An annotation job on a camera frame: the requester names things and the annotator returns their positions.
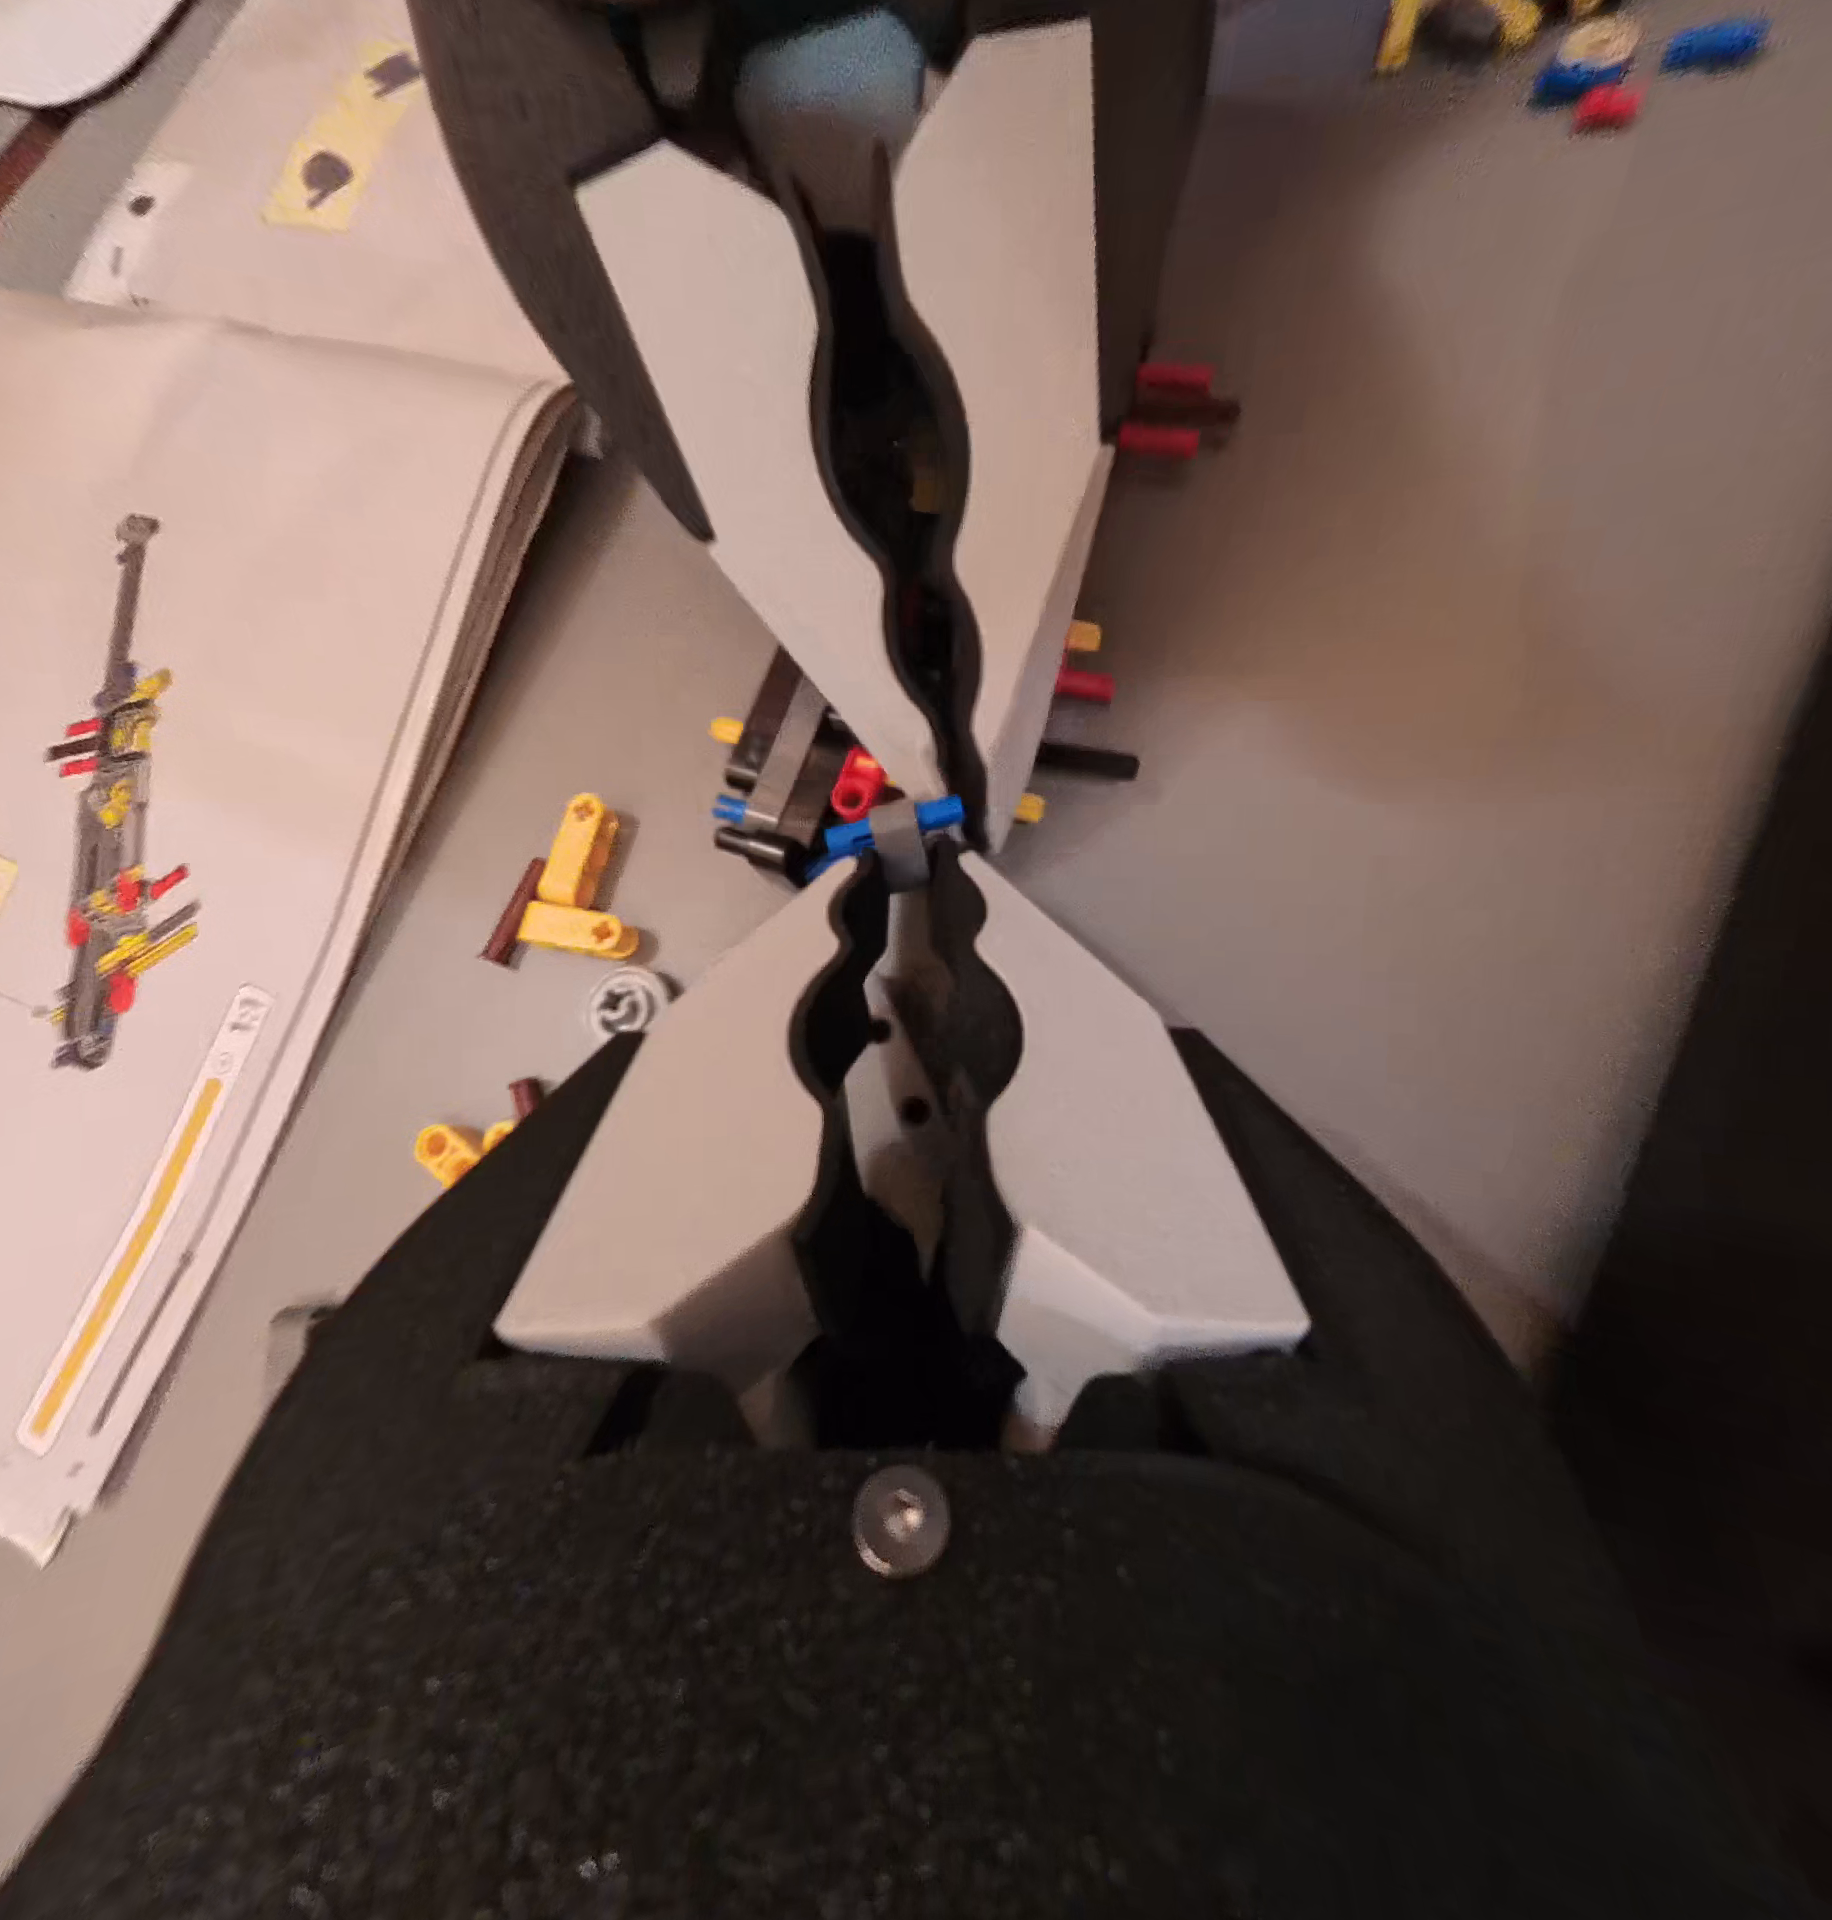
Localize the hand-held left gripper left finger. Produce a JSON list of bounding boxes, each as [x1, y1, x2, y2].
[[493, 862, 893, 1371]]

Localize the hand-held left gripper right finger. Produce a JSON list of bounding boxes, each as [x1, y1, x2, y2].
[[928, 840, 1313, 1429]]

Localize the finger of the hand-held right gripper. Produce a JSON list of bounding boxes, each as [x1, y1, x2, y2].
[[887, 19, 1125, 860], [571, 139, 952, 816]]

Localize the grey lego beam assembly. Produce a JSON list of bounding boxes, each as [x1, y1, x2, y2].
[[706, 357, 1245, 891]]

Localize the lego instruction booklet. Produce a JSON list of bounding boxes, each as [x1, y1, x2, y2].
[[0, 0, 604, 1566]]

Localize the pile of small lego pins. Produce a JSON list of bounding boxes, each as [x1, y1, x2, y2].
[[1371, 0, 1777, 139]]

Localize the grey lego wheel hub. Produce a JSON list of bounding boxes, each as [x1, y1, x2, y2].
[[585, 966, 681, 1054]]

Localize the yellow three-hole lego beam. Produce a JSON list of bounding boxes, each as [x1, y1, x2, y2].
[[413, 1117, 518, 1188]]

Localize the yellow lego axle connector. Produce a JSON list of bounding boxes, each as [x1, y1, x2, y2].
[[517, 903, 642, 964]]

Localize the yellow angled technic beams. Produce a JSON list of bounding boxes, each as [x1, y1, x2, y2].
[[537, 792, 621, 913]]

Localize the black perforated panel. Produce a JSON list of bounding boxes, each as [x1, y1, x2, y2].
[[1547, 510, 1832, 1920]]

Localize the white square base plate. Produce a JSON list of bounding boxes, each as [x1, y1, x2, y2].
[[0, 0, 195, 113]]

